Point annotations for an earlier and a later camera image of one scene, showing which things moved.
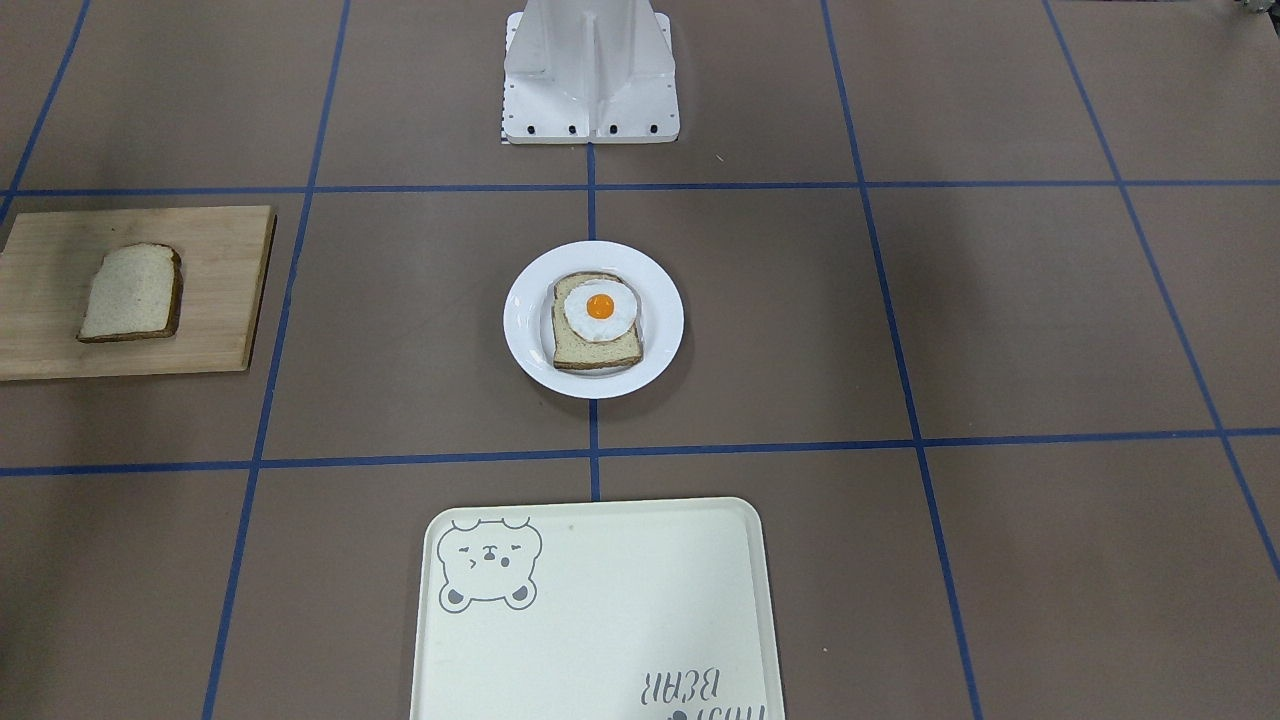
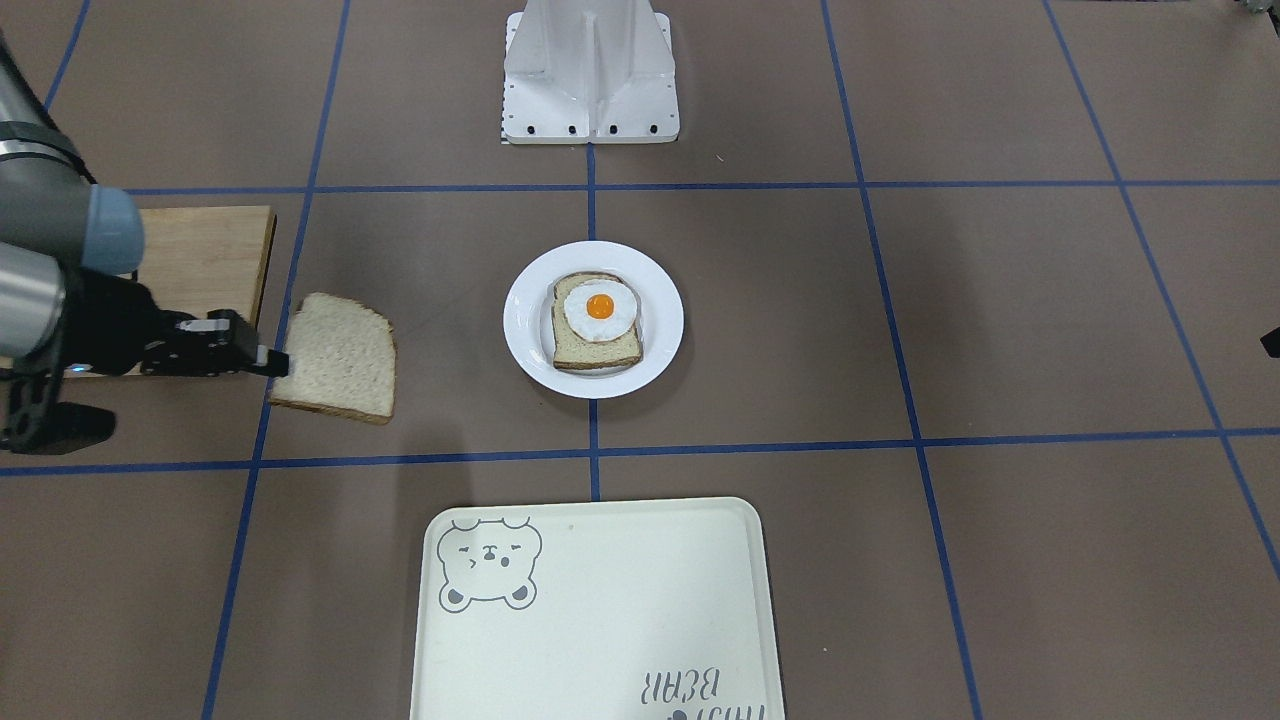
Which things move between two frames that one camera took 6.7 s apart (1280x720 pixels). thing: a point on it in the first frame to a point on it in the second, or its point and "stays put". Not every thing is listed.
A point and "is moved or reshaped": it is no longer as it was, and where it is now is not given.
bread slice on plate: x=571 y=350 stays put
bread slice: x=134 y=292 is moved or reshaped
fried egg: x=600 y=310 stays put
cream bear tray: x=602 y=608 stays put
